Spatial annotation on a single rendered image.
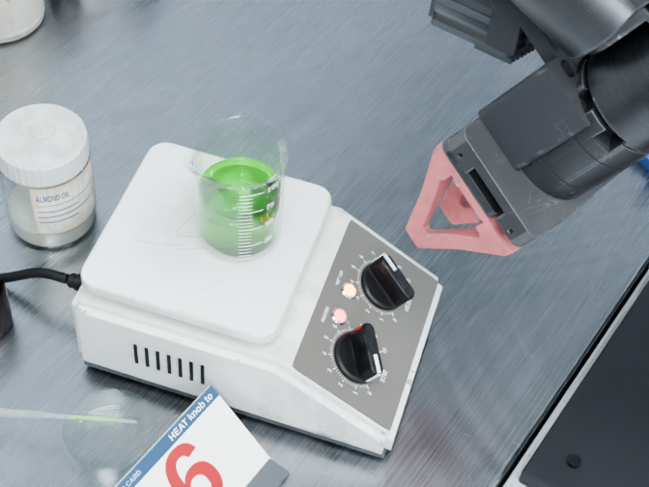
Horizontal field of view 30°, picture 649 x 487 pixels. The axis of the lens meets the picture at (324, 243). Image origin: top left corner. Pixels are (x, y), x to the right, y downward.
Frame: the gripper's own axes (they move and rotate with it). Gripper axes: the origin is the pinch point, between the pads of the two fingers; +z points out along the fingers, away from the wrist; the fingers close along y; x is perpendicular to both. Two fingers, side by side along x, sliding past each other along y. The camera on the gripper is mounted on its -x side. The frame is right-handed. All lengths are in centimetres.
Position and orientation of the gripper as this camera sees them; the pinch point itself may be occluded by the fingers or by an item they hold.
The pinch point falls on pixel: (438, 219)
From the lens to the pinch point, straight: 69.7
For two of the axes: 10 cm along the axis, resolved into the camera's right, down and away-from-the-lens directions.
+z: -5.5, 3.8, 7.4
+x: 5.5, 8.3, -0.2
